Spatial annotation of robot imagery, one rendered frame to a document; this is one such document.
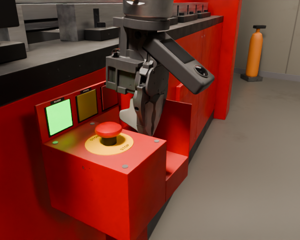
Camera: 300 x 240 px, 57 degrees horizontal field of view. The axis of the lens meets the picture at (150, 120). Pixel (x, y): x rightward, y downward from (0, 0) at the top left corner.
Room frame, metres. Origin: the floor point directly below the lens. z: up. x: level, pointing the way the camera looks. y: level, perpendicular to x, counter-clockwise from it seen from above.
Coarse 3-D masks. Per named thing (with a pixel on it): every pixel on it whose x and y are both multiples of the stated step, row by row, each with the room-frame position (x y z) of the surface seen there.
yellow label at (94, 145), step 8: (96, 136) 0.39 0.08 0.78; (120, 136) 0.39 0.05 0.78; (128, 136) 0.39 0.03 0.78; (88, 144) 0.36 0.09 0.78; (96, 144) 0.36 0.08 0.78; (120, 144) 0.36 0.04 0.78; (128, 144) 0.36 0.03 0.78; (96, 152) 0.34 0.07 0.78; (104, 152) 0.34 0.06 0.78; (112, 152) 0.34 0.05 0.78; (120, 152) 0.34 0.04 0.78
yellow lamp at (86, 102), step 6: (78, 96) 0.43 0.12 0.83; (84, 96) 0.45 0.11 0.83; (90, 96) 0.46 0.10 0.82; (78, 102) 0.43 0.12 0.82; (84, 102) 0.44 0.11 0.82; (90, 102) 0.46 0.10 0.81; (96, 102) 0.47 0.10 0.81; (78, 108) 0.43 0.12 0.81; (84, 108) 0.44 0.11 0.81; (90, 108) 0.46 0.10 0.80; (96, 108) 0.47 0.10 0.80; (84, 114) 0.44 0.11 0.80; (90, 114) 0.45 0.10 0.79
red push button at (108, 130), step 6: (96, 126) 0.37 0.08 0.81; (102, 126) 0.36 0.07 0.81; (108, 126) 0.36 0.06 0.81; (114, 126) 0.36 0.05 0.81; (120, 126) 0.37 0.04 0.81; (96, 132) 0.36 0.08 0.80; (102, 132) 0.35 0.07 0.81; (108, 132) 0.35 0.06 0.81; (114, 132) 0.35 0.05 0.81; (120, 132) 0.36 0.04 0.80; (102, 138) 0.36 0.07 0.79; (108, 138) 0.36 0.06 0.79; (114, 138) 0.36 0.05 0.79; (108, 144) 0.36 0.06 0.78; (114, 144) 0.36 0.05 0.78
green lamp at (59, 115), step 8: (56, 104) 0.39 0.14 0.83; (64, 104) 0.41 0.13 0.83; (48, 112) 0.38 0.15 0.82; (56, 112) 0.39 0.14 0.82; (64, 112) 0.40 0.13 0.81; (48, 120) 0.38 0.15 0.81; (56, 120) 0.39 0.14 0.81; (64, 120) 0.40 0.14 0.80; (56, 128) 0.39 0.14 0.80; (64, 128) 0.40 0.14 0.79
